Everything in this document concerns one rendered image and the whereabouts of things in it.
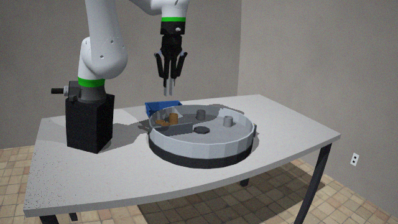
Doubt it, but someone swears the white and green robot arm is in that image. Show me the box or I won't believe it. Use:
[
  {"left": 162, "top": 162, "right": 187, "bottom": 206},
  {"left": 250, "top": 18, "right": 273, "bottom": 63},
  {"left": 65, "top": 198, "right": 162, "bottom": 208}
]
[{"left": 51, "top": 0, "right": 190, "bottom": 104}]

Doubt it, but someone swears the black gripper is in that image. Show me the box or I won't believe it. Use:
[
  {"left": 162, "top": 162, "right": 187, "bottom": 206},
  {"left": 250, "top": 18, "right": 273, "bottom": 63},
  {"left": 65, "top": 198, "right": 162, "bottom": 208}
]
[{"left": 154, "top": 36, "right": 187, "bottom": 97}]

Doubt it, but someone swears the blue crate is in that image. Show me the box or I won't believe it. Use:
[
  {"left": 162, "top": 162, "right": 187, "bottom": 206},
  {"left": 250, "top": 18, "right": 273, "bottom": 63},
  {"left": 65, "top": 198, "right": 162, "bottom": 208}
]
[{"left": 145, "top": 100, "right": 182, "bottom": 119}]

